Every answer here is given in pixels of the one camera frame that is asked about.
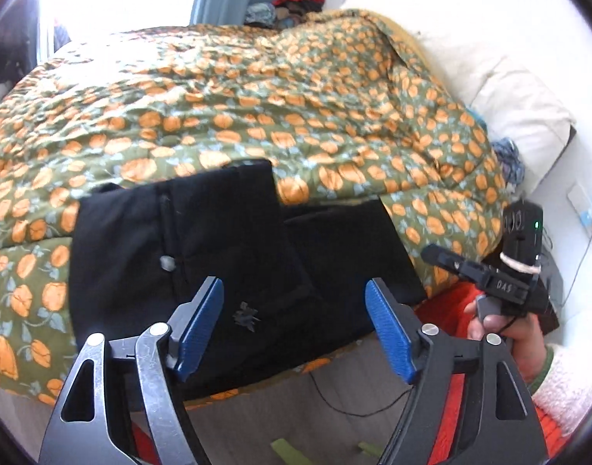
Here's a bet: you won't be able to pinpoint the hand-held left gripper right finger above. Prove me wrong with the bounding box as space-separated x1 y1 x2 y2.
365 278 549 465

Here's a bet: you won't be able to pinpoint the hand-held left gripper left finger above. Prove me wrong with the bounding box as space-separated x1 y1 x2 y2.
38 276 224 465

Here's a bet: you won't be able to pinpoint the person's right hand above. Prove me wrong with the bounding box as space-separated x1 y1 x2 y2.
465 299 549 384

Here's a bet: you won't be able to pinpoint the green orange floral printed blanket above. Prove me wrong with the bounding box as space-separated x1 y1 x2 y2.
0 7 516 408

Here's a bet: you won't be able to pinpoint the white cable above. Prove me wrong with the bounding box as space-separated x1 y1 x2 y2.
561 223 592 303

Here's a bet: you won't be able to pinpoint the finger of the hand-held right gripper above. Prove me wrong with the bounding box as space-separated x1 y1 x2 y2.
421 244 501 292

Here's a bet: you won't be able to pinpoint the blue grey cloth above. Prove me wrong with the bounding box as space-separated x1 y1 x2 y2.
473 107 525 186

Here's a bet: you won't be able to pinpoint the person's right forearm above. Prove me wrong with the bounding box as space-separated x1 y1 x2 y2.
526 343 592 441

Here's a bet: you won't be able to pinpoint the white pillow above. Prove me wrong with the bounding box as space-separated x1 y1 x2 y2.
339 0 574 191

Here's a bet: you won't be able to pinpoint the pile of clothes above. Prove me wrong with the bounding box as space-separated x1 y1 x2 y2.
244 0 327 29

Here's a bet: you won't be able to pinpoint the black floor cable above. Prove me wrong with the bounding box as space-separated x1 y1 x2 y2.
308 371 419 418

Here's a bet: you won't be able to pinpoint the black pants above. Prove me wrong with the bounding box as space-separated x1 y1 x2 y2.
68 159 427 400

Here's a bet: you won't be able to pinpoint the green plastic piece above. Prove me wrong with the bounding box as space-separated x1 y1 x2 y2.
271 438 317 465
357 440 390 457

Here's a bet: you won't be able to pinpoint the red cloth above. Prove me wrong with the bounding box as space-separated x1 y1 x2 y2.
416 281 568 465

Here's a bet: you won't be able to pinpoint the white wall socket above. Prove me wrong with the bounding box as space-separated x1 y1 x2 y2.
566 181 592 229

